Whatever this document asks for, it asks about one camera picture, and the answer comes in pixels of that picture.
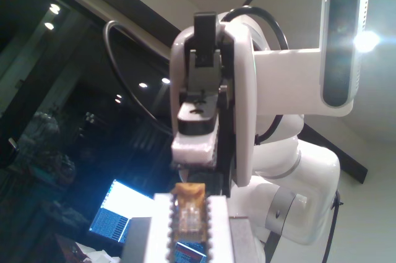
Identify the yellow network cable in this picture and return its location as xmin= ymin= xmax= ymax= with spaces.
xmin=171 ymin=182 xmax=209 ymax=242

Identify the open laptop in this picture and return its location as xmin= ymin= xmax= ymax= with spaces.
xmin=88 ymin=178 xmax=174 ymax=247

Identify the black gripper plug cable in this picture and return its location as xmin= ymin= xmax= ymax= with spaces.
xmin=221 ymin=5 xmax=290 ymax=147

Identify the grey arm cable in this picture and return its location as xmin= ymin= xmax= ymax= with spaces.
xmin=103 ymin=20 xmax=174 ymax=136

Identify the gripper camera bar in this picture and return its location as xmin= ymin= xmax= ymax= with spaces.
xmin=253 ymin=0 xmax=371 ymax=118

